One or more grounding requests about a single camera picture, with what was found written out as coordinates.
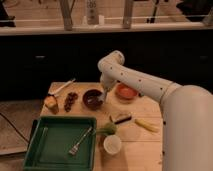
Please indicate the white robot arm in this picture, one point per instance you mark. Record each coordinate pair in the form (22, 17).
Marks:
(187, 112)

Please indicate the green plastic tray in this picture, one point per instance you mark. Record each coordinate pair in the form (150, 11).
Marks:
(53, 138)

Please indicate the metal fork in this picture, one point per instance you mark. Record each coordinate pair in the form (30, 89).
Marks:
(74, 149)

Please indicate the grey blue towel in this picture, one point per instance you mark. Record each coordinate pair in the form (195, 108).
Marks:
(102, 97)

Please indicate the yellow toy corn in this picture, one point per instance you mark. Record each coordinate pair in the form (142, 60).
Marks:
(146, 125)

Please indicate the yellow toy bread block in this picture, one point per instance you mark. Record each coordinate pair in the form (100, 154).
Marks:
(52, 104)

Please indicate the purple bowl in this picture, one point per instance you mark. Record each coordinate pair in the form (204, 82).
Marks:
(90, 99)

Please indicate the black handled brush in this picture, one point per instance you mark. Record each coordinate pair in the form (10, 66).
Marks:
(120, 118)

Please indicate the toy grape bunch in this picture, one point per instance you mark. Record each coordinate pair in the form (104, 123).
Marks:
(70, 100)

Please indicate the green toy broccoli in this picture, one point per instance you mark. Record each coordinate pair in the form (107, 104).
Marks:
(108, 129)

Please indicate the white cup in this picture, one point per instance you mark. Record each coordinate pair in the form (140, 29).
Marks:
(112, 144)

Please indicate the orange bowl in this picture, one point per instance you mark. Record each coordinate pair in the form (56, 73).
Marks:
(124, 92)

